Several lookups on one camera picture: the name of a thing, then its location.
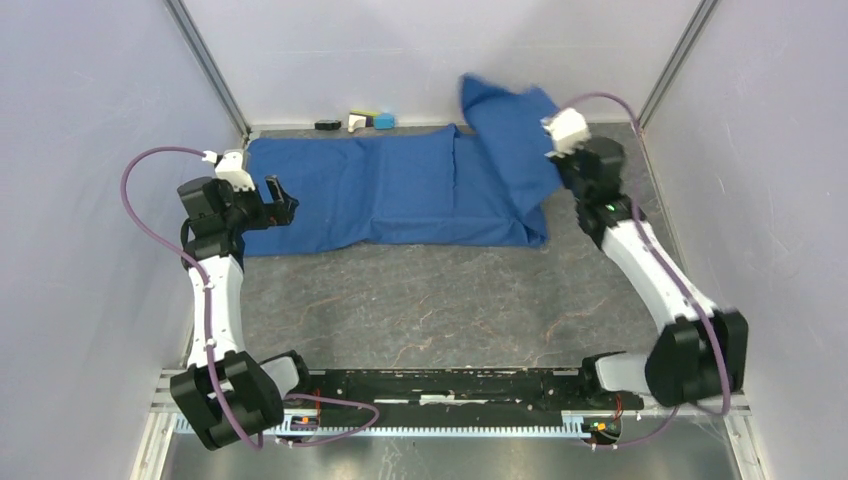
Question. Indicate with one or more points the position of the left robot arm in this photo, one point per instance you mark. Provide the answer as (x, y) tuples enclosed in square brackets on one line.
[(225, 394)]

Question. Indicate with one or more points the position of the white and yellow block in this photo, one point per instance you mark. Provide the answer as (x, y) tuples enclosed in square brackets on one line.
[(358, 119)]

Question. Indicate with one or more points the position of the slotted cable duct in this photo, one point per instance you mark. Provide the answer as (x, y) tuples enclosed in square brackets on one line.
[(569, 426)]

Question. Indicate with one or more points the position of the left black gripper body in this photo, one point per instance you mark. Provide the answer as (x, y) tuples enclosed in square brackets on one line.
[(245, 210)]

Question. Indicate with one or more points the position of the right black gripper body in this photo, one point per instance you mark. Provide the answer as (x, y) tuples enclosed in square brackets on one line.
[(567, 166)]

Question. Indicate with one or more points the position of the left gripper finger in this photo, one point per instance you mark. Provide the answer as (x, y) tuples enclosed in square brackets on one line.
[(278, 195), (278, 214)]

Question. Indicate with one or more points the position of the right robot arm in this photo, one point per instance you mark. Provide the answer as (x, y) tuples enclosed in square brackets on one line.
[(700, 351)]

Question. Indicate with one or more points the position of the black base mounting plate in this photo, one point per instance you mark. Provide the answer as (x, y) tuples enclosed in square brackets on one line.
[(456, 397)]

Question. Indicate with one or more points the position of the cyan blue block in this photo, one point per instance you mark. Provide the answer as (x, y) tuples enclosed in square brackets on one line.
[(384, 121)]

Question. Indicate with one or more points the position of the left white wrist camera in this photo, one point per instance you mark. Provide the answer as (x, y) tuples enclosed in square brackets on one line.
[(231, 168)]

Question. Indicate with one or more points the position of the blue surgical wrap cloth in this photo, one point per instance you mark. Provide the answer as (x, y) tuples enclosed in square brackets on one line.
[(480, 187)]

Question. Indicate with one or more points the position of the small black block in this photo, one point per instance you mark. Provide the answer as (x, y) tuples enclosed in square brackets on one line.
[(327, 125)]

